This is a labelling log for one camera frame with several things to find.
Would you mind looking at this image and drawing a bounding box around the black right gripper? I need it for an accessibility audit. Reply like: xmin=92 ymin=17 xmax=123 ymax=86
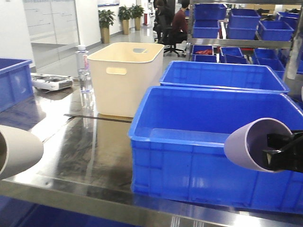
xmin=262 ymin=130 xmax=303 ymax=173

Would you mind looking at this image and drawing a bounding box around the lavender plastic cup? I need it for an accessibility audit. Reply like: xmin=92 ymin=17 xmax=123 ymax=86
xmin=224 ymin=118 xmax=292 ymax=173

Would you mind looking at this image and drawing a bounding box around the cream plastic cup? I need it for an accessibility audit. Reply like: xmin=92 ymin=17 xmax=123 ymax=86
xmin=0 ymin=125 xmax=44 ymax=180

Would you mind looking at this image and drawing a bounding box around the blue plastic bin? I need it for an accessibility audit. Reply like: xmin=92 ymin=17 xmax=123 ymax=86
xmin=160 ymin=61 xmax=290 ymax=94
xmin=0 ymin=58 xmax=33 ymax=112
xmin=128 ymin=86 xmax=303 ymax=214

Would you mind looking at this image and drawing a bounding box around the near blue plastic bin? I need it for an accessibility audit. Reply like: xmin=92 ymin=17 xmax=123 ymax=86
xmin=128 ymin=86 xmax=303 ymax=214

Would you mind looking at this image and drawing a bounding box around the left blue plastic bin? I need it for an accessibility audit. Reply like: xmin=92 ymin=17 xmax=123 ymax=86
xmin=0 ymin=58 xmax=33 ymax=112

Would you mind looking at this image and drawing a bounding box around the metal shelf with blue bins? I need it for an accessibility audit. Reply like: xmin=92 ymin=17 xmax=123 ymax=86
xmin=187 ymin=0 xmax=303 ymax=80

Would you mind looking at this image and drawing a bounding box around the black office chair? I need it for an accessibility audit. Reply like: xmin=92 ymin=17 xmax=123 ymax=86
xmin=161 ymin=26 xmax=187 ymax=57

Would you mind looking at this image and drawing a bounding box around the seated person red sweater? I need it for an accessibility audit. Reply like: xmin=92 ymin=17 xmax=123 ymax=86
xmin=163 ymin=0 xmax=189 ymax=44

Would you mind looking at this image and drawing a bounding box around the cream plastic tub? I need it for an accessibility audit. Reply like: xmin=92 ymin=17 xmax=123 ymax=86
xmin=88 ymin=42 xmax=164 ymax=117

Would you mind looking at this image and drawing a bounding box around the clear water bottle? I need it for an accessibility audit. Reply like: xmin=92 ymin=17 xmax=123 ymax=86
xmin=76 ymin=44 xmax=93 ymax=94

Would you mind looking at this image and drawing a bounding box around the potted plant gold pot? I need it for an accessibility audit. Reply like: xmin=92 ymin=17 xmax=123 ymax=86
xmin=98 ymin=9 xmax=115 ymax=44

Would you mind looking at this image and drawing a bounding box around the white handheld controller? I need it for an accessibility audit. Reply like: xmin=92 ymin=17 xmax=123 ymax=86
xmin=30 ymin=73 xmax=73 ymax=91

